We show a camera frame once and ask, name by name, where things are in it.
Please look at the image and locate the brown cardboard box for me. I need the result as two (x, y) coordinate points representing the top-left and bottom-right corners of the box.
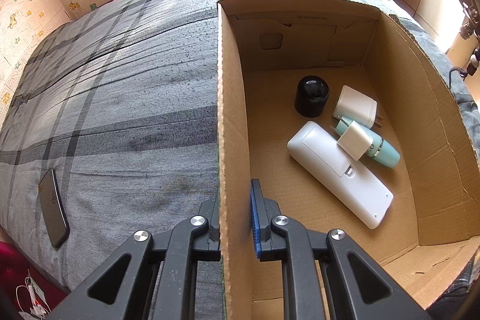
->
(218, 0), (479, 319)

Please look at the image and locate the white rectangular remote case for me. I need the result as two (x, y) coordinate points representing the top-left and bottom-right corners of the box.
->
(287, 121), (394, 229)

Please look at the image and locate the black smartphone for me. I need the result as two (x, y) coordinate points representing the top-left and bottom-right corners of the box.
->
(38, 169), (70, 249)

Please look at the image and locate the mint green tube bottle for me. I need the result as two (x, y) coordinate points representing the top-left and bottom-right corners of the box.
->
(333, 116), (401, 169)

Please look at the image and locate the small white charger plug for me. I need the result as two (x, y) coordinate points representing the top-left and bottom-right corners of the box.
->
(334, 118), (374, 161)

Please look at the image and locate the grey plaid bed cover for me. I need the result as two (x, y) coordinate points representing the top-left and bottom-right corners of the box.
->
(1, 0), (477, 319)

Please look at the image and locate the large white charger plug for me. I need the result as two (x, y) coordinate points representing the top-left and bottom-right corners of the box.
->
(333, 85), (383, 129)

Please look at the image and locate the black domed cylinder object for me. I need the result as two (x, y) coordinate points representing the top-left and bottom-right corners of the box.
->
(295, 75), (329, 118)

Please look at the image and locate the white cable with tag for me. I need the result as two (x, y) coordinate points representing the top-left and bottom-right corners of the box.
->
(15, 269), (51, 320)

